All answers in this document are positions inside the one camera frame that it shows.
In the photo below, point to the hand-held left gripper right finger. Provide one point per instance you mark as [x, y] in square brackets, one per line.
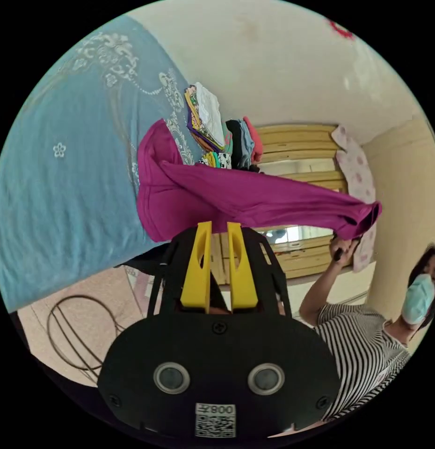
[241, 277]

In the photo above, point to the person's body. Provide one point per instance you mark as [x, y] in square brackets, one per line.
[365, 350]

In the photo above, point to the white garment with pink dots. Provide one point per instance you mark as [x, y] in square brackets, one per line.
[358, 175]

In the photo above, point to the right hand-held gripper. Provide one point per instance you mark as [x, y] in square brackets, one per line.
[338, 254]

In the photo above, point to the magenta short sleeve shirt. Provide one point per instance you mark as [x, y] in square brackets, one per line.
[238, 196]

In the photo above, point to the person's right forearm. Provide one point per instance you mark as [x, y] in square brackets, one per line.
[319, 287]

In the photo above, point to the yellow cupboard with mirror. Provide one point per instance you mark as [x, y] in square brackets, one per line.
[301, 144]

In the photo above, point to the bed with blue patterned sheet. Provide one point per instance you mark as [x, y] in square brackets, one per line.
[63, 196]

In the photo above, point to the person's right hand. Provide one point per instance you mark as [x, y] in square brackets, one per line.
[345, 250]

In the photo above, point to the pile of clothes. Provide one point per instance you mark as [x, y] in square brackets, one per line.
[212, 122]

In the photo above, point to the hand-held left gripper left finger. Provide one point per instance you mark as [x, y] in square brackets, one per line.
[196, 273]

